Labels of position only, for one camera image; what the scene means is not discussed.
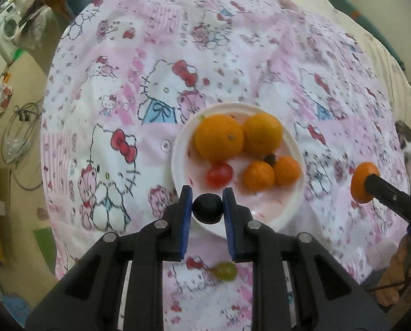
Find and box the pink cartoon printed blanket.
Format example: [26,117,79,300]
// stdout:
[40,0,411,331]

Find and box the tabby cat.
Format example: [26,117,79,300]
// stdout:
[394,120,411,176]

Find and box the red cherry tomato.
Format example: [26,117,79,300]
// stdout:
[206,162,234,188]

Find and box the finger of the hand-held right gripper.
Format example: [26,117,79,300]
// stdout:
[364,173,411,230]

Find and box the floor cable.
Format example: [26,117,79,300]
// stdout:
[0,102,46,192]

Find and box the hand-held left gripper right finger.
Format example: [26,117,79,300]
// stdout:
[222,187,390,331]

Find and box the large orange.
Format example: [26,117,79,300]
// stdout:
[194,114,245,162]
[243,112,283,157]

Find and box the grey floral cloth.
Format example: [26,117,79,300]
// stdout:
[14,7,59,50]

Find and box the blue printed cloth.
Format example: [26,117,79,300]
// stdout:
[2,293,32,325]

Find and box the green floor mat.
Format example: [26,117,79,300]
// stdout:
[33,229,56,266]

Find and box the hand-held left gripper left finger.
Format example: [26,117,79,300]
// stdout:
[25,185,194,331]

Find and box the small mandarin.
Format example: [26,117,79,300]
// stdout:
[273,156,302,186]
[243,161,276,191]
[351,162,381,204]

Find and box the white washing machine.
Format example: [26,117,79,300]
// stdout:
[0,0,23,63]

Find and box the person's right hand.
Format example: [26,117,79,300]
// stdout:
[376,236,411,307]

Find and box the green grape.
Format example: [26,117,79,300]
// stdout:
[210,262,238,281]

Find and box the pink strawberry pattern plate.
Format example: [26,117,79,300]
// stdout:
[171,102,305,238]

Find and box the cream duvet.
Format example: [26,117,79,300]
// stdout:
[288,0,411,111]

